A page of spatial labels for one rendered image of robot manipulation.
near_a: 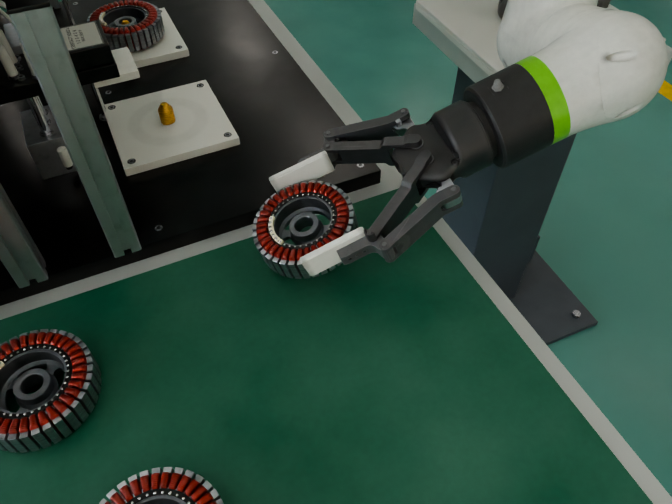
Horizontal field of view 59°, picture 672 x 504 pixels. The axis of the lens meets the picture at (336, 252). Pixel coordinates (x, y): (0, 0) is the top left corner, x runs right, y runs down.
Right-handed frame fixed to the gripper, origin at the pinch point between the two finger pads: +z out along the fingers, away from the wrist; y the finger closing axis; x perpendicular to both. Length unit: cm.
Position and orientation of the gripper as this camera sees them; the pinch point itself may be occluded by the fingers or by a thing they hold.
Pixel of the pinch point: (304, 217)
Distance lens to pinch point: 62.6
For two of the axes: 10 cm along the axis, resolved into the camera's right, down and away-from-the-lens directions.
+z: -9.0, 4.4, 0.6
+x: -3.0, -5.1, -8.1
